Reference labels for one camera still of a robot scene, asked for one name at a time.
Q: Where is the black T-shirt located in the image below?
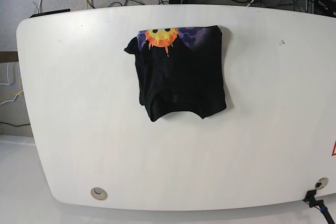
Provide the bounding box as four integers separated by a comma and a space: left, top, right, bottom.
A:
124, 25, 227, 122

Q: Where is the silver table grommet left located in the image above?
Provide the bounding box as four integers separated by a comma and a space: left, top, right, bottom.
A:
90, 187, 108, 201

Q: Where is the silver table grommet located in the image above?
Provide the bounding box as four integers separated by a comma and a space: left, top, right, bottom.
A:
90, 187, 108, 201
314, 177, 329, 190

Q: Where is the red warning triangle sticker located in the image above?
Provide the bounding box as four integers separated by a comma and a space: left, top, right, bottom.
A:
331, 141, 336, 156

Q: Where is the silver table grommet right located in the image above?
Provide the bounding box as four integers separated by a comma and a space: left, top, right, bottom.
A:
314, 177, 329, 190

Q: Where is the white cable at left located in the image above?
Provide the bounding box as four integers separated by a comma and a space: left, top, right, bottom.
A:
0, 62, 22, 105

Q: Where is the black clamp with cable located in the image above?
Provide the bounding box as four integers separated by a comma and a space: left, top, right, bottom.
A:
302, 190, 335, 224

